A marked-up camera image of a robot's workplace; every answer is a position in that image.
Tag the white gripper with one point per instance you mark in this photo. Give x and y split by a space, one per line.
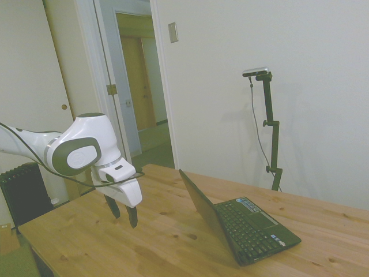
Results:
129 193

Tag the black ASUS laptop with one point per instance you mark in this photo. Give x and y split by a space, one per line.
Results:
256 228

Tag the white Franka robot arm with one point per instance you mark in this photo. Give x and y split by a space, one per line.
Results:
86 135

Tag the black radiator heater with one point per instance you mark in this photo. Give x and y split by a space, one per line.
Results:
23 196

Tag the small cardboard box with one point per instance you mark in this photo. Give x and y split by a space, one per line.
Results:
8 239

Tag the brass door hinge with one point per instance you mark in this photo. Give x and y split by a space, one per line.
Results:
111 89

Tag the wooden hallway door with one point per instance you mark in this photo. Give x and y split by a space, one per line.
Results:
135 86

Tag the white open door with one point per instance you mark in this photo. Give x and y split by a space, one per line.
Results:
115 57

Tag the wrist camera on white mount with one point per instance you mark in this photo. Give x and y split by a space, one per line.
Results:
121 176

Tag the black camera stand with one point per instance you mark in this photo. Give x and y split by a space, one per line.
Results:
272 135

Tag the beige wall switch plate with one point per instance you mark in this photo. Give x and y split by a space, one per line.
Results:
173 32

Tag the grey exterior camera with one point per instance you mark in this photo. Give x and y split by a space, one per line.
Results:
256 71

